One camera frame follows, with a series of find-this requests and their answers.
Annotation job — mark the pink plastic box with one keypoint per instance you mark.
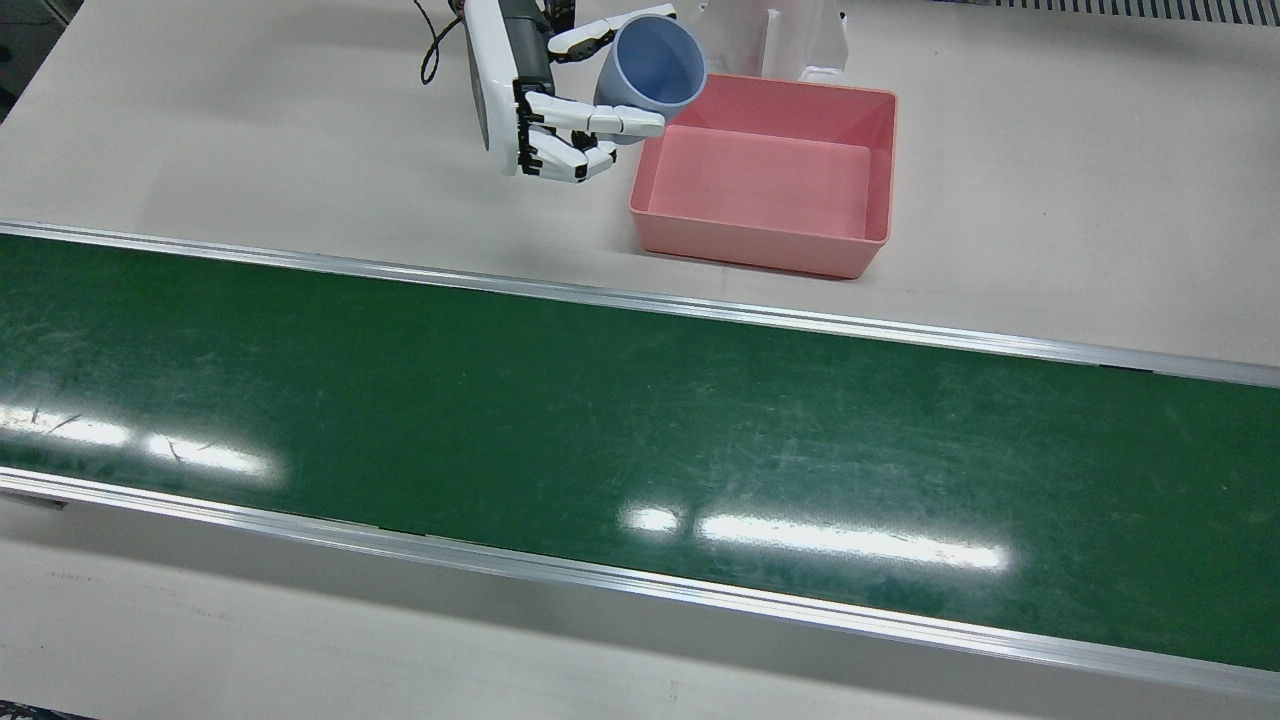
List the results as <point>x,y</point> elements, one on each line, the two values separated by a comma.
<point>760,180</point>

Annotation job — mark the green conveyor belt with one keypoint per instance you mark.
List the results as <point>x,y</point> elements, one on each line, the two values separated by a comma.
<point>600,430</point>

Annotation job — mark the light blue plastic cup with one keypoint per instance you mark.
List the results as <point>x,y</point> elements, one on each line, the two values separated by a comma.
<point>655,65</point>

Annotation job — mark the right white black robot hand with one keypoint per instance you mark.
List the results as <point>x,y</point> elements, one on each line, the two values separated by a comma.
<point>500,80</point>

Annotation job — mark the metal vent grille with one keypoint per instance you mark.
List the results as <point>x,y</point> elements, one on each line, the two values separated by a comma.
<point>1100,8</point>

